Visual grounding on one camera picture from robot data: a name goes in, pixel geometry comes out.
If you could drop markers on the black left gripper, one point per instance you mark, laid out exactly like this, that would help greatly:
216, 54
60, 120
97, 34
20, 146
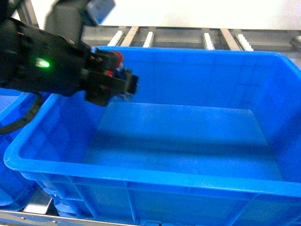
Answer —
33, 60

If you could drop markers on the red mushroom push button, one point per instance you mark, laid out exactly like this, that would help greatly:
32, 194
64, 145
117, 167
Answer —
120, 71

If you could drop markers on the large blue plastic crate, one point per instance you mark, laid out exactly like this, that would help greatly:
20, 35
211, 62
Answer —
176, 141

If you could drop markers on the left blue plastic crate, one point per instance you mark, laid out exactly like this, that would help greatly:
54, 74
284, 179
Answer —
20, 142

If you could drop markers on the steel roller rack shelf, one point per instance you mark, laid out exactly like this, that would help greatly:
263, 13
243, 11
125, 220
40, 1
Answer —
188, 37

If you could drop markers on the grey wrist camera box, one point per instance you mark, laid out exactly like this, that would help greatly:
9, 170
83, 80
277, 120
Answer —
68, 17

